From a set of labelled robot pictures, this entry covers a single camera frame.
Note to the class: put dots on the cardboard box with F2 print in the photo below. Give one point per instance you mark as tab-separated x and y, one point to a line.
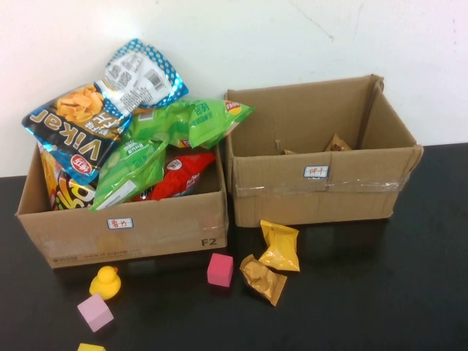
164	226

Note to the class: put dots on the yellow rubber duck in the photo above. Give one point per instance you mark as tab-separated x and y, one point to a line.
105	282

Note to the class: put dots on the yellow foam block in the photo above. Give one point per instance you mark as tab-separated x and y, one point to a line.
91	347

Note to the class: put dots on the blue polka dot Vikar bag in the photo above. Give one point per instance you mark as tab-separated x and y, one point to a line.
73	120

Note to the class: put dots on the magenta foam cube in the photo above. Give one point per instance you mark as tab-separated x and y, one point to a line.
219	269

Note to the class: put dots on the small green chips bag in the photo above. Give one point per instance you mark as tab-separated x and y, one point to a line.
127	172

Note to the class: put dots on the golden brown snack packet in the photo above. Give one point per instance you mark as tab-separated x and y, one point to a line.
264	279

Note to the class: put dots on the large green chips bag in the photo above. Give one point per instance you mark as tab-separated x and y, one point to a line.
204	120

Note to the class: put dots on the red chips bag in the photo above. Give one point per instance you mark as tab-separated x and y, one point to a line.
183	175

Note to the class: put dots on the yellow orange chips bag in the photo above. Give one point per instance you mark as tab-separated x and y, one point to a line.
68	194

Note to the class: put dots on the yellow snack packet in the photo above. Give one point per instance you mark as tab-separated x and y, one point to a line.
281	248

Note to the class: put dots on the light pink foam cube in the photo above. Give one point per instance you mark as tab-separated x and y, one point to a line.
94	312

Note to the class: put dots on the brown crumpled snack packet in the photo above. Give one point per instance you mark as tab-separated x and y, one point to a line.
337	145

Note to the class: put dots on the cardboard box with clear tape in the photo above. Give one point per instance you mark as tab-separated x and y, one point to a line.
292	197

